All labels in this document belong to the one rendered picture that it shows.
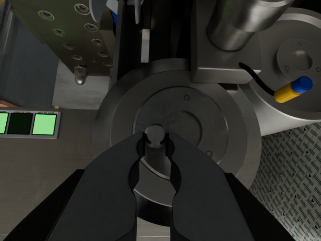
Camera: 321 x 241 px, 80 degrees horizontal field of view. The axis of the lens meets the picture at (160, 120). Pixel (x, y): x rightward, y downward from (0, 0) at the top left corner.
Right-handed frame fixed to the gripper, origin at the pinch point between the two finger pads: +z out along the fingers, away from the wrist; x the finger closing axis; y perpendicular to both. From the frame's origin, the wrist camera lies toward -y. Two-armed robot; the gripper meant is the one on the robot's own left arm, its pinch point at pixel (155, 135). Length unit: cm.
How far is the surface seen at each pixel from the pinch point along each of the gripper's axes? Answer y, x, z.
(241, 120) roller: 0.6, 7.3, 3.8
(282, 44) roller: -5.0, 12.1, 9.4
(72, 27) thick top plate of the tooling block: -5.0, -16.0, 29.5
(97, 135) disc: 2.2, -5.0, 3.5
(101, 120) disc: 1.3, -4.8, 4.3
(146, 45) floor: 19, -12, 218
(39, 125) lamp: 18.0, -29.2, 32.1
